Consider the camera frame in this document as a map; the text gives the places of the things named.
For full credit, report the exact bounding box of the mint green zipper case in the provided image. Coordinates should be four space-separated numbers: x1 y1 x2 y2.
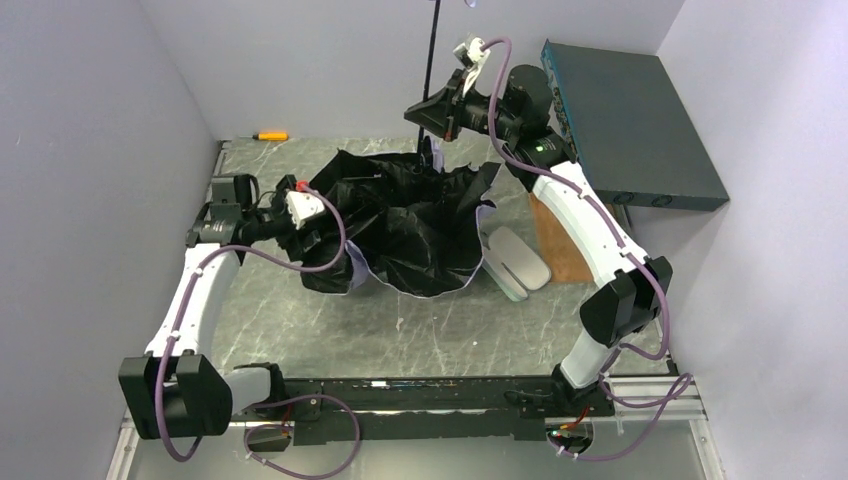
481 226 552 302

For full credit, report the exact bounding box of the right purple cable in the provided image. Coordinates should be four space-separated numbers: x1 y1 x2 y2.
478 36 694 464

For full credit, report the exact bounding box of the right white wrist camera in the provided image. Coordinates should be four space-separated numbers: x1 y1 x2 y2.
453 35 490 97

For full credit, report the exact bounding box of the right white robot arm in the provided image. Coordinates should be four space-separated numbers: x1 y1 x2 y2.
403 65 672 400

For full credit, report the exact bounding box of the lilac umbrella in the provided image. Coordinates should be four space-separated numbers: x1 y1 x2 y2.
291 0 503 299

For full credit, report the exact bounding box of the dark network switch box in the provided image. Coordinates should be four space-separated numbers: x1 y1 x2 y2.
541 41 730 212

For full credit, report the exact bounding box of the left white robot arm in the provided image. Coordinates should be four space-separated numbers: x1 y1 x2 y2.
118 174 344 440

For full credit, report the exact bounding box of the brown wooden board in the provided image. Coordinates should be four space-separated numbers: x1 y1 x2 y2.
528 194 593 284

